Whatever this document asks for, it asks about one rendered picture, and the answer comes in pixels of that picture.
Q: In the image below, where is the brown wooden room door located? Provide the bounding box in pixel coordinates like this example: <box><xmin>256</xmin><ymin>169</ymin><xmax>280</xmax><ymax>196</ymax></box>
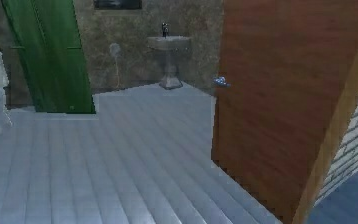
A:
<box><xmin>210</xmin><ymin>0</ymin><xmax>358</xmax><ymax>224</ymax></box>

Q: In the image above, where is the silver door handle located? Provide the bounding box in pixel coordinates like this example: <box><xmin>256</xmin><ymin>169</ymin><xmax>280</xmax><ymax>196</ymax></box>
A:
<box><xmin>212</xmin><ymin>76</ymin><xmax>232</xmax><ymax>89</ymax></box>

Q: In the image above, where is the dark framed wall mirror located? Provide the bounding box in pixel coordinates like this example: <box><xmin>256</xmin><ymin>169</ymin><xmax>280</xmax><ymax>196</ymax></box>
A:
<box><xmin>93</xmin><ymin>0</ymin><xmax>143</xmax><ymax>11</ymax></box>

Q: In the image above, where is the grey pedestal sink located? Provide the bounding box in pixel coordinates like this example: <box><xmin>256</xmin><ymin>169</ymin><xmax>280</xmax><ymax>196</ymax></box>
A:
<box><xmin>146</xmin><ymin>35</ymin><xmax>192</xmax><ymax>90</ymax></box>

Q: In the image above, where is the green shower curtain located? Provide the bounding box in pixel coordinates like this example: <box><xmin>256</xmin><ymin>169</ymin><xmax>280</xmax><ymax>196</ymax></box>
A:
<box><xmin>0</xmin><ymin>0</ymin><xmax>97</xmax><ymax>115</ymax></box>

